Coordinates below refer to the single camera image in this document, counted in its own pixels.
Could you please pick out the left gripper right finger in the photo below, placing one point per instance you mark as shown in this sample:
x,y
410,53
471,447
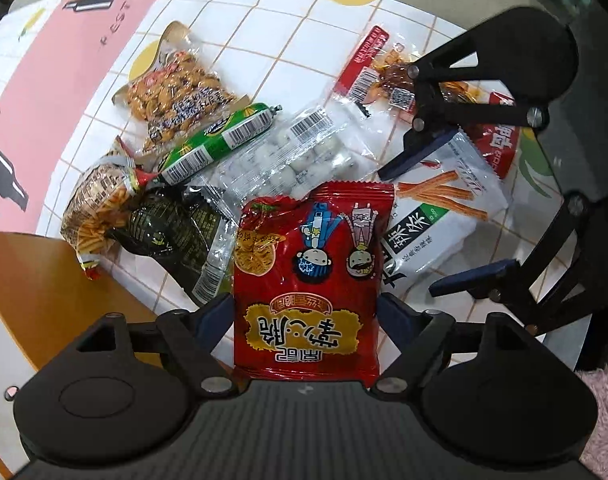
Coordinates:
x,y
421,338

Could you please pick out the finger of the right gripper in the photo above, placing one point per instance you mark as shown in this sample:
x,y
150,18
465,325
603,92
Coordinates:
x,y
504,71
508,281

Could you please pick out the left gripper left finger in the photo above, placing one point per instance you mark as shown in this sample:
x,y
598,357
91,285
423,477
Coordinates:
x,y
190,338

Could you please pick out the black seaweed snack bag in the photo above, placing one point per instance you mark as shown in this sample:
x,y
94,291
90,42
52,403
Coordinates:
x,y
180,229

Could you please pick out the white spicy strips bag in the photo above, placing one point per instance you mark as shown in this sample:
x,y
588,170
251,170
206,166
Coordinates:
x,y
439,202

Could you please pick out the large red chip bag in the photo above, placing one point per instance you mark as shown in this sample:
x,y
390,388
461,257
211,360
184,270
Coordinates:
x,y
305,282

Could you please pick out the red braised meat packet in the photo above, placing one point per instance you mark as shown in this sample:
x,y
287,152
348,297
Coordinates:
x,y
376,74

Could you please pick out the green sausage stick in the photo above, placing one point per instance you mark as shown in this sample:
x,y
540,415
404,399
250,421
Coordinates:
x,y
215,142

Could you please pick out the clear white candy bag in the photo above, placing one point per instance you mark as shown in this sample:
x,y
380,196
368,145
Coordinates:
x,y
324,142

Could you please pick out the yellow peanut bag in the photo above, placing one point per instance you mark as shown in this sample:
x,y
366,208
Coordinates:
x,y
175,95

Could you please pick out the red snack packet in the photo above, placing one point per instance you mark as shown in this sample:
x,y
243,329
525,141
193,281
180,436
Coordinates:
x,y
497,144

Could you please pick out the orange cardboard box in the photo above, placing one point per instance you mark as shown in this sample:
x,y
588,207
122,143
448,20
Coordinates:
x,y
104,400

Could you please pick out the orange crispy sticks bag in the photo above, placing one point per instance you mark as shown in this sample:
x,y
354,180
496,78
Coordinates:
x,y
100,202

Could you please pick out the pink fluffy rug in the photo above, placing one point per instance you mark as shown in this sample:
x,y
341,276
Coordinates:
x,y
595,455

